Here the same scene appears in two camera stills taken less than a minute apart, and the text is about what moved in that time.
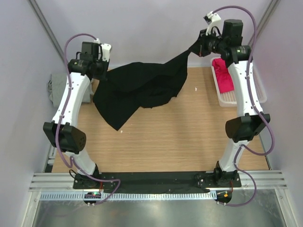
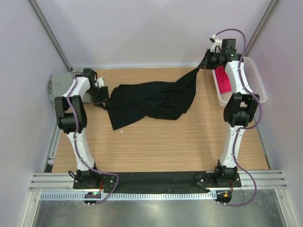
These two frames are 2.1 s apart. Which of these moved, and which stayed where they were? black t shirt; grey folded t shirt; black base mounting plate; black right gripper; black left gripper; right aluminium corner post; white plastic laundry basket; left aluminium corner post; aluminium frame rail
Moved: black left gripper; black t shirt; black right gripper
Stayed: grey folded t shirt; black base mounting plate; left aluminium corner post; aluminium frame rail; white plastic laundry basket; right aluminium corner post
